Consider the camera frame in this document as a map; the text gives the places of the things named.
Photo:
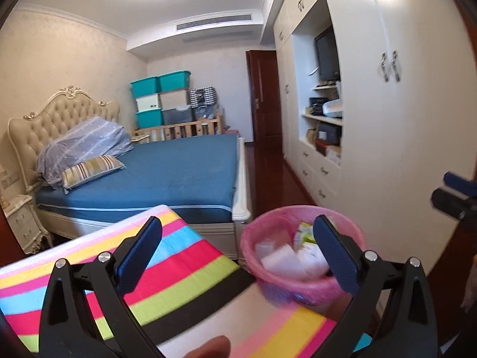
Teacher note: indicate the striped pillow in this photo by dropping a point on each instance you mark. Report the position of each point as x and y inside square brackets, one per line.
[93, 169]

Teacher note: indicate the black television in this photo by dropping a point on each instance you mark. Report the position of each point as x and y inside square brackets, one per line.
[327, 54]

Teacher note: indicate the air conditioner vent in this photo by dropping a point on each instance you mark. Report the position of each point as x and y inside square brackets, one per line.
[214, 22]

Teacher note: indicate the white storage box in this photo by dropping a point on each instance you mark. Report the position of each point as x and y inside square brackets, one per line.
[148, 102]

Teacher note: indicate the bed with beige headboard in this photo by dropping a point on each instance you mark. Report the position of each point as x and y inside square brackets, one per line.
[179, 171]

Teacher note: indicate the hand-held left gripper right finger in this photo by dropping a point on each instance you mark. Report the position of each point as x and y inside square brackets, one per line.
[337, 257]

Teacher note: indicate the dark safe box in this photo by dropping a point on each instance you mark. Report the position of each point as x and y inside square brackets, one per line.
[328, 134]

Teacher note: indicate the cream nightstand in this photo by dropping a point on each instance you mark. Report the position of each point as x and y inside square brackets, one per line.
[22, 220]

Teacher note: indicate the trash bin with pink bag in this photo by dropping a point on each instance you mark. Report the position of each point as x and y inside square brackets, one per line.
[283, 285]

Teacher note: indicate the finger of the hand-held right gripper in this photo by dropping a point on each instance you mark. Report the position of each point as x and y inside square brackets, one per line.
[454, 204]
[462, 184]

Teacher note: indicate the blue dotted duvet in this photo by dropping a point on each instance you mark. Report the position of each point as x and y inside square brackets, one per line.
[85, 141]

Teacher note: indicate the white built-in wardrobe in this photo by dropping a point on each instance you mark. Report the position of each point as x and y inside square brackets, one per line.
[391, 138]

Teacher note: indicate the black and white checked bag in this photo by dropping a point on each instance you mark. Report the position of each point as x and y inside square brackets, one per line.
[203, 96]

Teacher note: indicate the grey translucent storage box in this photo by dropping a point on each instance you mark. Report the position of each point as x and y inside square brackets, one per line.
[177, 115]

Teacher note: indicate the wooden crib rail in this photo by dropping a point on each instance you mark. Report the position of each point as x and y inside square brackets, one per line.
[179, 131]

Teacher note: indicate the black shelf device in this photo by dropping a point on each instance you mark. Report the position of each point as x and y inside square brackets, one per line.
[317, 106]

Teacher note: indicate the teal storage box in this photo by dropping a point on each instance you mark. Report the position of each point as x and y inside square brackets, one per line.
[175, 81]
[149, 118]
[145, 86]

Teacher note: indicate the dark wooden door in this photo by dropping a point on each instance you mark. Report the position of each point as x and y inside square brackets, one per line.
[266, 97]

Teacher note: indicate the white shelf device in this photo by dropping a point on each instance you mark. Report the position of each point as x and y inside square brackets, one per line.
[333, 109]

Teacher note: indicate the striped colourful tablecloth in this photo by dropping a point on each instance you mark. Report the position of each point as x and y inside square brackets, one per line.
[186, 268]

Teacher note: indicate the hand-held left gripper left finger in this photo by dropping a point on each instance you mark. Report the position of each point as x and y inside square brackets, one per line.
[138, 257]

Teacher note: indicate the person's left hand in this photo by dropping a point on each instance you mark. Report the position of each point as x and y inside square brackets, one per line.
[208, 347]

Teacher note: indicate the beige translucent storage box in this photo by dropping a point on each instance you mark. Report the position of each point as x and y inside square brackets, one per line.
[174, 99]

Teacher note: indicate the dark fabric bag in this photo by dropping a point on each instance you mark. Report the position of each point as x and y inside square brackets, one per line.
[205, 112]

